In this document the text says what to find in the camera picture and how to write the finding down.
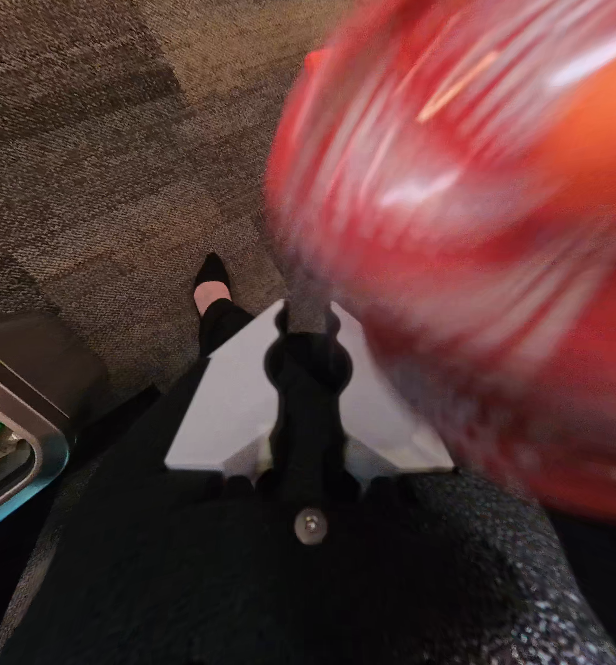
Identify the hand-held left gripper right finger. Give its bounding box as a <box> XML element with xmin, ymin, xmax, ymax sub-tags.
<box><xmin>331</xmin><ymin>302</ymin><xmax>455</xmax><ymax>485</ymax></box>

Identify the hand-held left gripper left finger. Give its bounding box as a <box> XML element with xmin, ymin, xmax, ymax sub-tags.
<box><xmin>165</xmin><ymin>302</ymin><xmax>289</xmax><ymax>482</ymax></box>

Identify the red white yo-yo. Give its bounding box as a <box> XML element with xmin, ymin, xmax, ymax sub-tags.
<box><xmin>265</xmin><ymin>0</ymin><xmax>616</xmax><ymax>525</ymax></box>

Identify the person's black shoe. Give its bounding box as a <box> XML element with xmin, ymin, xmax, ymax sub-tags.
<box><xmin>192</xmin><ymin>253</ymin><xmax>236</xmax><ymax>318</ymax></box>

